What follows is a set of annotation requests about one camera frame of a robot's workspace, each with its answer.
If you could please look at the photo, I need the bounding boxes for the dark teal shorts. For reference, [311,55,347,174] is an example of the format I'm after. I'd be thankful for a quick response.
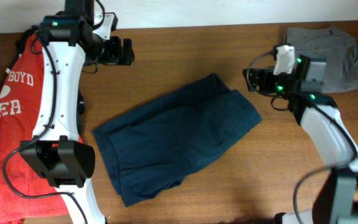
[93,74,262,207]

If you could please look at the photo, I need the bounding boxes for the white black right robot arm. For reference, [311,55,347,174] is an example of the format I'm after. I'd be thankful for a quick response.
[243,55,358,223]

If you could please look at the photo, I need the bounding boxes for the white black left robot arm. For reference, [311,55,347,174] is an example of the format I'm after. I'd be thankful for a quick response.
[17,0,135,223]

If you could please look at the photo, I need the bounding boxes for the folded grey garment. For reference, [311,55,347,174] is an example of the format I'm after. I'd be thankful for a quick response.
[285,26,358,93]

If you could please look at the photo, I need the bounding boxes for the red printed t-shirt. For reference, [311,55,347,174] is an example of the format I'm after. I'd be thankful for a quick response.
[0,34,68,223]

